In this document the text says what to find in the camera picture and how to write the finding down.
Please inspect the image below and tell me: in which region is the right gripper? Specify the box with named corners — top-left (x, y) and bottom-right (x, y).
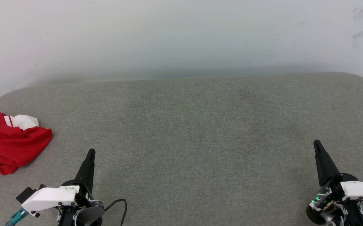
top-left (306, 140), bottom-right (363, 226)

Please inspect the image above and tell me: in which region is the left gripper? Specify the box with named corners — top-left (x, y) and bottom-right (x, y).
top-left (57, 148), bottom-right (104, 226)

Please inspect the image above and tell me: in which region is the red and white Bulls jersey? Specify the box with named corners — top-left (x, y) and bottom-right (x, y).
top-left (0, 112), bottom-right (53, 175)

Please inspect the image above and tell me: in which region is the black looping arm cable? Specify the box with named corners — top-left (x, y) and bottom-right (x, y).
top-left (104, 198), bottom-right (128, 226)

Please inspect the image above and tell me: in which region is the teal left camera connector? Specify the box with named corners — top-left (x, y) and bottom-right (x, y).
top-left (5, 208), bottom-right (28, 226)

